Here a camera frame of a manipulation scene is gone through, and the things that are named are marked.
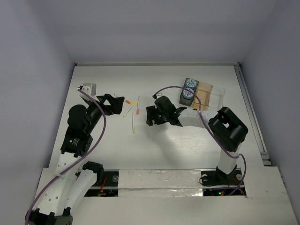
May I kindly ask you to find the blue white round jar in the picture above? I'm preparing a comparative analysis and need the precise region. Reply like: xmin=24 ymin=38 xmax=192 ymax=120
xmin=184 ymin=78 xmax=198 ymax=90

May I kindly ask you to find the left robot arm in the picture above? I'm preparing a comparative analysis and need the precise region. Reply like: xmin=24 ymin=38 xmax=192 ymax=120
xmin=25 ymin=93 xmax=125 ymax=225

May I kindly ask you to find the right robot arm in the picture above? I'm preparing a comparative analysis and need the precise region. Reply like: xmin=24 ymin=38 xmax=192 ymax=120
xmin=146 ymin=96 xmax=248 ymax=184

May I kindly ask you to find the peach cap marker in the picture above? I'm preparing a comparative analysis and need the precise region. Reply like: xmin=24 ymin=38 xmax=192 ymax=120
xmin=136 ymin=96 xmax=141 ymax=115

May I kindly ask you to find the pale yellow cap marker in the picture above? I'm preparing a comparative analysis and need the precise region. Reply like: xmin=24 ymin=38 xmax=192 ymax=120
xmin=131 ymin=113 xmax=135 ymax=134

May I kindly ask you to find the dark grey plastic bin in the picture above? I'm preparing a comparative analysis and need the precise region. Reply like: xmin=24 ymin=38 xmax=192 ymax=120
xmin=179 ymin=78 xmax=199 ymax=106

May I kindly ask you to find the clear plastic bin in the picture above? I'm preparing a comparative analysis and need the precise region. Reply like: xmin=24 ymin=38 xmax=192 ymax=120
xmin=208 ymin=86 xmax=226 ymax=111

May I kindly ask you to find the silver taped strip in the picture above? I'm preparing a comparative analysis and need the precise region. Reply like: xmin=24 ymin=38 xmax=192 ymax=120
xmin=118 ymin=169 xmax=203 ymax=198

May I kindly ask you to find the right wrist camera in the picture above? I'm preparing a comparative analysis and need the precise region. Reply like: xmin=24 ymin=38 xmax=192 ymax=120
xmin=152 ymin=93 xmax=164 ymax=99

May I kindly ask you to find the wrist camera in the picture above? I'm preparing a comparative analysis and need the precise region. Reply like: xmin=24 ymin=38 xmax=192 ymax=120
xmin=152 ymin=93 xmax=164 ymax=99
xmin=77 ymin=82 xmax=97 ymax=96

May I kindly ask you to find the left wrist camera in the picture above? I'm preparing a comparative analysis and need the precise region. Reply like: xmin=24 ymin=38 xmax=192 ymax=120
xmin=77 ymin=82 xmax=97 ymax=96

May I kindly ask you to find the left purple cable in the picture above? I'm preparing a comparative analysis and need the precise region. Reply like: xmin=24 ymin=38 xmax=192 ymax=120
xmin=25 ymin=90 xmax=107 ymax=225

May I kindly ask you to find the purple cable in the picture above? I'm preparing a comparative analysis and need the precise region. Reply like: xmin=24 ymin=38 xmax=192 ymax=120
xmin=25 ymin=90 xmax=107 ymax=225
xmin=153 ymin=86 xmax=247 ymax=195

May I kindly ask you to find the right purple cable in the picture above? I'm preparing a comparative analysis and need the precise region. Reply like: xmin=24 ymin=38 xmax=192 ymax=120
xmin=153 ymin=86 xmax=247 ymax=195

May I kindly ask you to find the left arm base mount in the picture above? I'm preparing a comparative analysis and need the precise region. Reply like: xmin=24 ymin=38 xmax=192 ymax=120
xmin=85 ymin=170 xmax=119 ymax=197

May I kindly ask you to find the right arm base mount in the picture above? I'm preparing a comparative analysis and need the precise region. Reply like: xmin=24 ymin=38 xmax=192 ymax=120
xmin=198 ymin=168 xmax=246 ymax=196

